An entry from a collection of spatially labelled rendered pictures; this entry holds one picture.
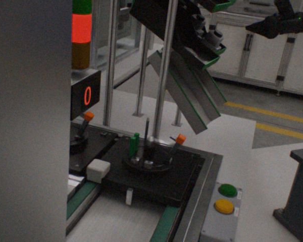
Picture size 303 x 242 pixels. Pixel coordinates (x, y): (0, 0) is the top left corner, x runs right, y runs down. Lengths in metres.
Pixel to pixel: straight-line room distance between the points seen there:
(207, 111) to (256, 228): 0.41
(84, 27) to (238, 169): 0.76
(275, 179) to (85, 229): 0.67
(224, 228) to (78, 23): 0.51
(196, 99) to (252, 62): 3.72
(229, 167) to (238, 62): 3.75
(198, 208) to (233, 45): 4.15
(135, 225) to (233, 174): 0.47
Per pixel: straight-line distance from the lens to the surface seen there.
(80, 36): 0.71
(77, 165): 0.96
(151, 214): 0.91
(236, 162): 1.31
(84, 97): 0.75
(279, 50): 4.89
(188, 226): 0.83
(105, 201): 0.93
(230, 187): 0.96
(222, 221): 0.86
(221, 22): 4.90
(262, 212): 1.11
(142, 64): 1.47
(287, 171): 1.35
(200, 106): 1.25
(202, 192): 0.95
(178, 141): 0.93
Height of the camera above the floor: 1.48
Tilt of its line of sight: 24 degrees down
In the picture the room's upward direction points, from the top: 7 degrees clockwise
